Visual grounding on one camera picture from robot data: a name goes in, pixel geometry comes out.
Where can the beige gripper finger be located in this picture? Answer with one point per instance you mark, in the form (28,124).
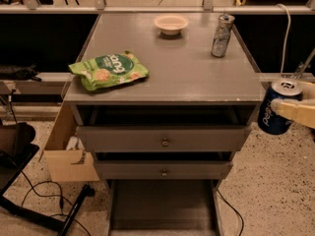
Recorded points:
(308,90)
(301,112)

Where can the blue pepsi can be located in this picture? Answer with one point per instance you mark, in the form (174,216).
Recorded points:
(268,120)

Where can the silver tall can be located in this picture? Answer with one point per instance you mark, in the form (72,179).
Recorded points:
(222,35)

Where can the grey drawer cabinet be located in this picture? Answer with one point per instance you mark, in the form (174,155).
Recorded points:
(186,85)

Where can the top grey drawer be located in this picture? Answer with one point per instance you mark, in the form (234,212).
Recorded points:
(163,139)

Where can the bottom open grey drawer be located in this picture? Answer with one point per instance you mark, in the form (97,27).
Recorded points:
(163,208)

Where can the middle grey drawer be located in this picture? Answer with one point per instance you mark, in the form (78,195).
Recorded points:
(176,169)

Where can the white paper bowl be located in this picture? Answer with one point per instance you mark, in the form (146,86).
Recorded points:
(171,24)

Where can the green snack bag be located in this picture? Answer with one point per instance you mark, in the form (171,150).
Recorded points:
(109,71)

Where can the cardboard box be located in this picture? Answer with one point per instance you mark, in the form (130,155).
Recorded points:
(65,155)

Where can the black chair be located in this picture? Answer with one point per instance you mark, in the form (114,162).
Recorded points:
(14,140)

